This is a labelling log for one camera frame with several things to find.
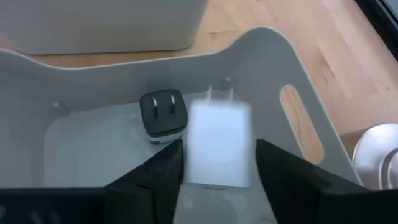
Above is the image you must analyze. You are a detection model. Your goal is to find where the black metal table frame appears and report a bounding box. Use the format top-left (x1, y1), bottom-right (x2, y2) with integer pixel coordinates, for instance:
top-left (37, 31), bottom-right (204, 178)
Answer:
top-left (354, 0), bottom-right (398, 62)

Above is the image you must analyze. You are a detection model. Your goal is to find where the grey plastic bin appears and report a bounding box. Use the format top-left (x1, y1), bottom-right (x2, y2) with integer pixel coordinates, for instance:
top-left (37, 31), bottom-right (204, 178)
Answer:
top-left (0, 0), bottom-right (208, 56)
top-left (0, 26), bottom-right (365, 224)

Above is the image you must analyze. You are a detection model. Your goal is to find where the table lamp with white shade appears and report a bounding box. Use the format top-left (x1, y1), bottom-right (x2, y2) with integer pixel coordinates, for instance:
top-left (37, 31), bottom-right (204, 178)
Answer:
top-left (352, 123), bottom-right (398, 191)

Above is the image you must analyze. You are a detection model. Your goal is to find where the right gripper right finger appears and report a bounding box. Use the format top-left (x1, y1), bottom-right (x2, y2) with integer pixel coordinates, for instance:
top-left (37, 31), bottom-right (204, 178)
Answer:
top-left (256, 139), bottom-right (325, 224)

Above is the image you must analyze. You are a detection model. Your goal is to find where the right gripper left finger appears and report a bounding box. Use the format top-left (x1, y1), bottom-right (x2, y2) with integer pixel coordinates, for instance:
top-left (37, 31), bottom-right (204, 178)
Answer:
top-left (104, 139), bottom-right (185, 224)

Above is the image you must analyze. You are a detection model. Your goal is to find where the white switching adapter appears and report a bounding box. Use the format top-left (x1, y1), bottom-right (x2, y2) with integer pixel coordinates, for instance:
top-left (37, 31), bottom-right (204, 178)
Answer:
top-left (182, 83), bottom-right (253, 189)

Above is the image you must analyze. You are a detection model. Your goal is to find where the black plug adapter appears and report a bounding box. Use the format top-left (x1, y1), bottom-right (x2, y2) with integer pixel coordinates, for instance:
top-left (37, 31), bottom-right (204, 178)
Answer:
top-left (139, 88), bottom-right (189, 145)

